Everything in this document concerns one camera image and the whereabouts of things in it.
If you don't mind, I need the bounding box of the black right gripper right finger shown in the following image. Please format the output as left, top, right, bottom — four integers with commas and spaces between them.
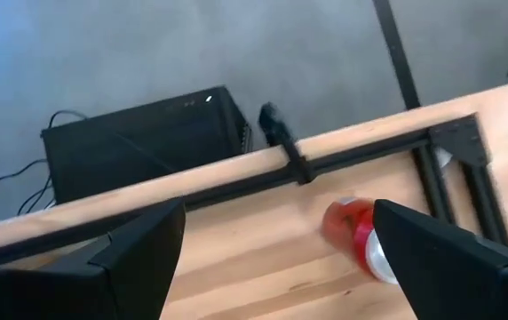
372, 198, 508, 320

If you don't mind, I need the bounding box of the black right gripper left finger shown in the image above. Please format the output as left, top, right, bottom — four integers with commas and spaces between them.
0, 197, 187, 320

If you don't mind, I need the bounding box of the red Coca-Cola can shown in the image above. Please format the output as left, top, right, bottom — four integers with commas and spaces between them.
320, 196, 400, 285

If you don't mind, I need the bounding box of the black computer tower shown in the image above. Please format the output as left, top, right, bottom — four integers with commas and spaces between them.
40, 84, 254, 206

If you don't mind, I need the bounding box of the black aluminium mounting frame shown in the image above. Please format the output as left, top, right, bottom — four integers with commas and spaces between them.
411, 113, 508, 250

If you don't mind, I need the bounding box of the black table edge rail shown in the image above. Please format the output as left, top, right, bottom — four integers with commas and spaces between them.
0, 128, 433, 270

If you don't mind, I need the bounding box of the black rail clamp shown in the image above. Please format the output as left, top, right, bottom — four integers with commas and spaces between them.
257, 100, 318, 187

